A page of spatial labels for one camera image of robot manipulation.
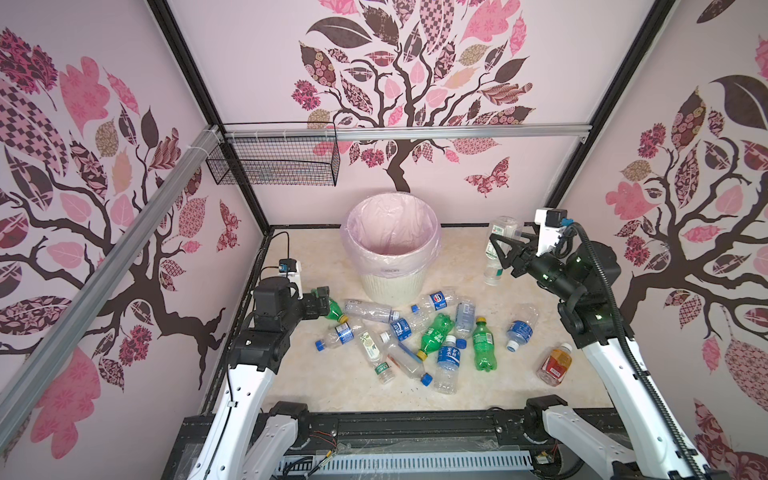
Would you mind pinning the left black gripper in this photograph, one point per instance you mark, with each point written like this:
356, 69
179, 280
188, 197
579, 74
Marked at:
312, 311

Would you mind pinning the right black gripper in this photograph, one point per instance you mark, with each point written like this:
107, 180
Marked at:
518, 251

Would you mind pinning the red orange label bottle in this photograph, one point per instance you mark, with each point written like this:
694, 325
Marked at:
556, 365

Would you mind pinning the clear bottle pale blue label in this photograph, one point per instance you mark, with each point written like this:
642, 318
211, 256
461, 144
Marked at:
464, 322

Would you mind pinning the green sprite bottle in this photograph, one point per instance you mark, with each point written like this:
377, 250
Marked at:
433, 338
483, 346

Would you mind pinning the white cap blue label bottle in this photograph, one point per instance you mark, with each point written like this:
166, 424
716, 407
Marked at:
448, 364

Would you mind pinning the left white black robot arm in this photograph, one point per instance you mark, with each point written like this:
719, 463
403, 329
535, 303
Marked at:
230, 450

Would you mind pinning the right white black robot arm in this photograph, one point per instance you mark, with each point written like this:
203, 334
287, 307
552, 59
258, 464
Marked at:
588, 310

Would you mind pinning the white ribbed trash bin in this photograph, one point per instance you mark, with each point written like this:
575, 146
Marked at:
394, 291

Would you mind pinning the pink plastic bin liner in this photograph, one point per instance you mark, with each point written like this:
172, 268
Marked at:
391, 235

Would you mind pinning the clear crushed bottle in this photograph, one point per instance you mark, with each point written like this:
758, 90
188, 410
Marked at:
370, 311

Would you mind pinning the green cap clear bottle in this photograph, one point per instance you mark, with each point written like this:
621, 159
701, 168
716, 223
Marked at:
374, 353

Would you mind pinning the blue cap clear bottle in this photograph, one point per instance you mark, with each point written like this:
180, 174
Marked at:
408, 362

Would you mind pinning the pepsi label clear bottle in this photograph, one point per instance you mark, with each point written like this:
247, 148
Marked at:
435, 301

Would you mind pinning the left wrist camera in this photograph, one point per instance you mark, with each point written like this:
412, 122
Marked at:
291, 269

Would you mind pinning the black wire mesh basket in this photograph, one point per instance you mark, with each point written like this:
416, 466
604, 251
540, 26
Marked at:
287, 153

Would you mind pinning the white slotted cable duct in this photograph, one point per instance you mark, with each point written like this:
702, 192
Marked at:
435, 462

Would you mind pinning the aluminium rail back wall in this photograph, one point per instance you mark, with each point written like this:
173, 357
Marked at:
580, 131

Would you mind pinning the aluminium rail wall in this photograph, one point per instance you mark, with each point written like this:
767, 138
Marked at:
35, 375
580, 131

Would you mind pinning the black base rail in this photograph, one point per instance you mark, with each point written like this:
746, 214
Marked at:
490, 430

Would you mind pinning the aluminium rail left wall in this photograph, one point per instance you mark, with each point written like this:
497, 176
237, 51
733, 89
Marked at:
35, 375

